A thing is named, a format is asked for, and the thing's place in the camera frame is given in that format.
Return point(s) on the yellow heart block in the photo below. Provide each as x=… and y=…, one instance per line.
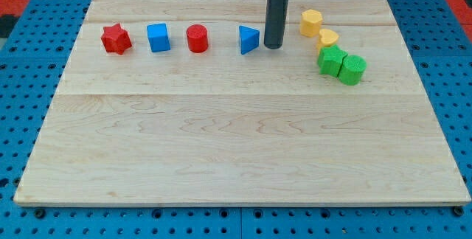
x=326, y=38

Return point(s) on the green star block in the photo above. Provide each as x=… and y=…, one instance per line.
x=330, y=60

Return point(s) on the blue triangle block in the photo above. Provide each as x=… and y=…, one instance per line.
x=249, y=39

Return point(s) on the green cylinder block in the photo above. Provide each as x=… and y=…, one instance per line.
x=352, y=70

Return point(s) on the yellow hexagon block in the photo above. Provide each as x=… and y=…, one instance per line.
x=311, y=22

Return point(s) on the red star block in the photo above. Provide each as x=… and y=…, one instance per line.
x=115, y=39

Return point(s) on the blue cube block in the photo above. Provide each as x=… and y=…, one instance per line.
x=158, y=37

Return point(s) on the red cylinder block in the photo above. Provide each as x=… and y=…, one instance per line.
x=197, y=38

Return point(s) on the light wooden board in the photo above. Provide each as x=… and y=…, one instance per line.
x=222, y=129

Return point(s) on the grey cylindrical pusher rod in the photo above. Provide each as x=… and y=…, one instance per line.
x=275, y=18

